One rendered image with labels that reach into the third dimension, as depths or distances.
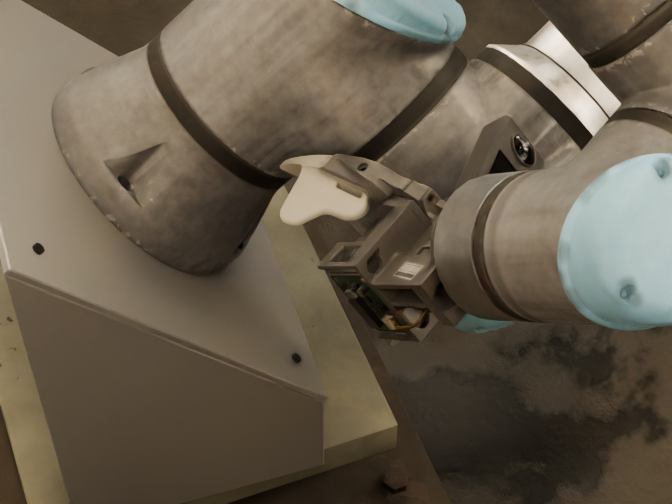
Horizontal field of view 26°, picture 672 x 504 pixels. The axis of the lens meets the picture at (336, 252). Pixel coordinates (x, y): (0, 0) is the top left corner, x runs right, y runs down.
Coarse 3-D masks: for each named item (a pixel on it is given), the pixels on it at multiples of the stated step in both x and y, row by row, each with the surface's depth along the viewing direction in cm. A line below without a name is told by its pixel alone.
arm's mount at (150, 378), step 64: (0, 0) 115; (0, 64) 109; (64, 64) 117; (0, 128) 103; (0, 192) 98; (64, 192) 104; (0, 256) 94; (64, 256) 99; (128, 256) 106; (256, 256) 122; (64, 320) 98; (128, 320) 101; (192, 320) 107; (256, 320) 115; (64, 384) 104; (128, 384) 106; (192, 384) 109; (256, 384) 111; (320, 384) 116; (64, 448) 110; (128, 448) 113; (192, 448) 116; (256, 448) 119; (320, 448) 122
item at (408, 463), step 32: (320, 256) 151; (352, 320) 146; (384, 384) 141; (0, 416) 139; (0, 448) 137; (416, 448) 137; (0, 480) 134; (320, 480) 134; (352, 480) 134; (384, 480) 133; (416, 480) 134
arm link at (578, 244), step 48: (624, 144) 79; (528, 192) 81; (576, 192) 77; (624, 192) 74; (480, 240) 83; (528, 240) 79; (576, 240) 76; (624, 240) 74; (528, 288) 80; (576, 288) 77; (624, 288) 75
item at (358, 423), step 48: (288, 240) 139; (0, 288) 136; (288, 288) 136; (0, 336) 132; (336, 336) 132; (0, 384) 129; (336, 384) 129; (48, 432) 126; (336, 432) 126; (384, 432) 126; (48, 480) 123; (288, 480) 127
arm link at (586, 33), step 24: (552, 0) 81; (576, 0) 80; (600, 0) 79; (624, 0) 79; (648, 0) 79; (576, 24) 81; (600, 24) 80; (624, 24) 79; (648, 24) 79; (576, 48) 83; (600, 48) 81; (624, 48) 80
